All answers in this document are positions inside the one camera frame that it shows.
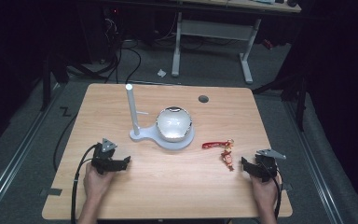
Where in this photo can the black metal stand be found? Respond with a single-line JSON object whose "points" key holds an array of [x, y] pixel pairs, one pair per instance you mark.
{"points": [[48, 77]]}

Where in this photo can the metal floor rail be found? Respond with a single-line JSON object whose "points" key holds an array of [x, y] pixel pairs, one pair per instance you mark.
{"points": [[15, 155], [315, 161]]}

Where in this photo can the person's right hand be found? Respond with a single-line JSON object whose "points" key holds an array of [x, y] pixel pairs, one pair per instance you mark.
{"points": [[264, 190]]}

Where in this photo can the white-legged background desk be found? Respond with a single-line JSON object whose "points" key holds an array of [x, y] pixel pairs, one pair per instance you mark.
{"points": [[214, 29]]}

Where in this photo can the white stand with pole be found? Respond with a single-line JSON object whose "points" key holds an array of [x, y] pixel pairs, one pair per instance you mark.
{"points": [[143, 132]]}

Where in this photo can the shiny metal bowl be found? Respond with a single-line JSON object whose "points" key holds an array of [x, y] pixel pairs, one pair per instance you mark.
{"points": [[174, 123]]}

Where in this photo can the person's left hand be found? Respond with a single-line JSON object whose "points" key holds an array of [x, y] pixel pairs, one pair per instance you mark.
{"points": [[95, 183]]}

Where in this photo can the dark tripod stand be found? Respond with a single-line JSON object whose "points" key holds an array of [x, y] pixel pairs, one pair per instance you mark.
{"points": [[295, 93]]}

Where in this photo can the black tape patch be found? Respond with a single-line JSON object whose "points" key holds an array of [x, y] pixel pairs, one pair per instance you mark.
{"points": [[53, 192]]}

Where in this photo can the crumpled white paper scrap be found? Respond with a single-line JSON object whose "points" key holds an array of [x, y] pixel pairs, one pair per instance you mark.
{"points": [[161, 73]]}

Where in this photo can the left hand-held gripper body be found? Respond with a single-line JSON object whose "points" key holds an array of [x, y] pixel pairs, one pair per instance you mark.
{"points": [[102, 157]]}

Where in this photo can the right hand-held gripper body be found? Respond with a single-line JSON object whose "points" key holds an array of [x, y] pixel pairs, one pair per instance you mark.
{"points": [[266, 164]]}

